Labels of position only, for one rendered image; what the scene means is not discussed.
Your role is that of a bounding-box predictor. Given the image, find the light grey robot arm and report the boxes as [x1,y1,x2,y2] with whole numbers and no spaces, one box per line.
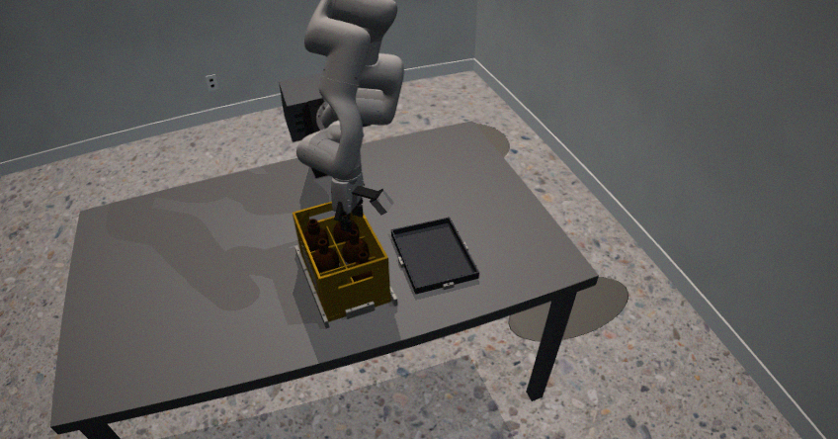
[296,0,404,180]

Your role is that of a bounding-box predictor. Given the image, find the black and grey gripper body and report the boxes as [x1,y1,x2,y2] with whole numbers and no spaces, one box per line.
[331,172,364,214]

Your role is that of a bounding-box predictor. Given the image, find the yellow translucent crate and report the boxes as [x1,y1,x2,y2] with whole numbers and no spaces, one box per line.
[295,204,391,322]

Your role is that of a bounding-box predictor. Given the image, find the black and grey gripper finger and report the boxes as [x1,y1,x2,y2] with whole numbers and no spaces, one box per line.
[352,198,364,217]
[334,201,353,232]

